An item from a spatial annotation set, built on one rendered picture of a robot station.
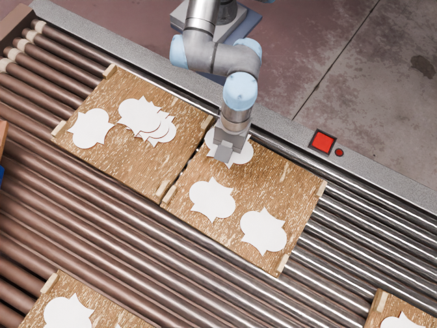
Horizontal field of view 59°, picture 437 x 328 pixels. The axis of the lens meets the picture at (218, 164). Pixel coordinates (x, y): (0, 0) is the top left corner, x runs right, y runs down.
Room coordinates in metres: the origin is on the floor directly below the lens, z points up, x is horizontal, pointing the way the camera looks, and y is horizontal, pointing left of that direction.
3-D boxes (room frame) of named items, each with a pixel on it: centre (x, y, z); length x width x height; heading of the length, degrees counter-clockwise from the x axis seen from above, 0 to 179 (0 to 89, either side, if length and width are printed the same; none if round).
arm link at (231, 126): (0.50, -0.02, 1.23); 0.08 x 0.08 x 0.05
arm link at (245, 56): (0.61, -0.01, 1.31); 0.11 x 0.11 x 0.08; 88
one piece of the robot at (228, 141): (0.48, -0.01, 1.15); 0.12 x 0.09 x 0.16; 167
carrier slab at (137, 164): (0.57, 0.29, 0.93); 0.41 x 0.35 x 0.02; 69
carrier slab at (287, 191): (0.41, -0.10, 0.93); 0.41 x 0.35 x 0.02; 68
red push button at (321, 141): (0.64, -0.34, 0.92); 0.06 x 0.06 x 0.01; 70
